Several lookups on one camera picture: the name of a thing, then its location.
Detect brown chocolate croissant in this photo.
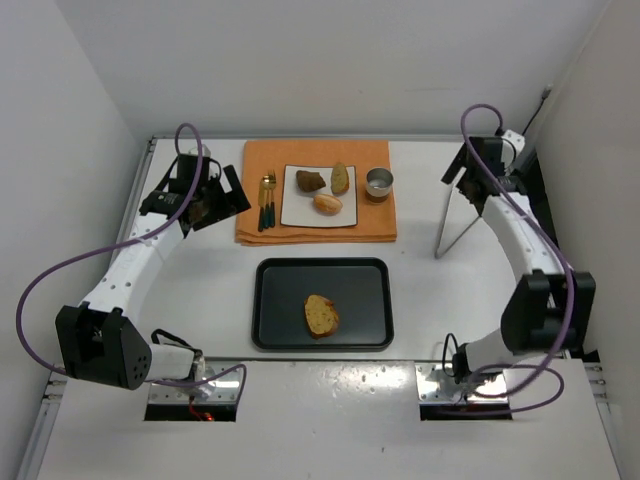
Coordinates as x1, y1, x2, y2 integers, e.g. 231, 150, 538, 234
295, 170, 326, 193

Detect stainless steel tongs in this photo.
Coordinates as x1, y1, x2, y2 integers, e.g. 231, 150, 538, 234
433, 185, 480, 260

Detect glossy orange bun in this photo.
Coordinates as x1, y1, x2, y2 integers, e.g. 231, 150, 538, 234
313, 194, 343, 215

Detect seeded bread slice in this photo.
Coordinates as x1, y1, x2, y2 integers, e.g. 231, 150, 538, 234
304, 294, 340, 339
331, 162, 350, 195

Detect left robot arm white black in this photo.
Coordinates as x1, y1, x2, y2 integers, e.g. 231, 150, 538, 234
55, 152, 251, 390

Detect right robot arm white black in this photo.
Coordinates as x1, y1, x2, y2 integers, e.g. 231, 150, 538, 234
442, 130, 596, 383

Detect orange woven placemat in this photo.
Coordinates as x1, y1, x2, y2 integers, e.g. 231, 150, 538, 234
235, 139, 397, 246

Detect white square plate black rim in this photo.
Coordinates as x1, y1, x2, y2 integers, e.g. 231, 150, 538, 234
280, 165, 358, 228

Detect silver metal cup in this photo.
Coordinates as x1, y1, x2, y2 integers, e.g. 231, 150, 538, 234
366, 167, 394, 199

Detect black baking tray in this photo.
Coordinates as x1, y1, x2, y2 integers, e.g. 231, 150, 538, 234
251, 257, 394, 352

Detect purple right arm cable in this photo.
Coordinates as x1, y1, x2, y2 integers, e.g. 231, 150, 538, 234
439, 103, 576, 416

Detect green handled gold spoon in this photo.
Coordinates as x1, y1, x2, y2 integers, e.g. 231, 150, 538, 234
258, 176, 270, 232

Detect green handled gold knife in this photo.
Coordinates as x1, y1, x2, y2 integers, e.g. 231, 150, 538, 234
262, 190, 274, 229

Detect black wall cable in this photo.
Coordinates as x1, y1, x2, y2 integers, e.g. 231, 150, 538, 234
509, 87, 552, 161

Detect black right base cable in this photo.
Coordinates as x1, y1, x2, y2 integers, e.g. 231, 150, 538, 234
443, 332, 466, 391

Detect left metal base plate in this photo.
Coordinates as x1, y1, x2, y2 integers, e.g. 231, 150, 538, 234
147, 359, 246, 407

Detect metal base plate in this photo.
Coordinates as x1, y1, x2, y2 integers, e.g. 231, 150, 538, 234
414, 362, 509, 406
147, 359, 246, 407

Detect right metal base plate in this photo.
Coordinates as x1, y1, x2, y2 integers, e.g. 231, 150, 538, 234
414, 362, 509, 406

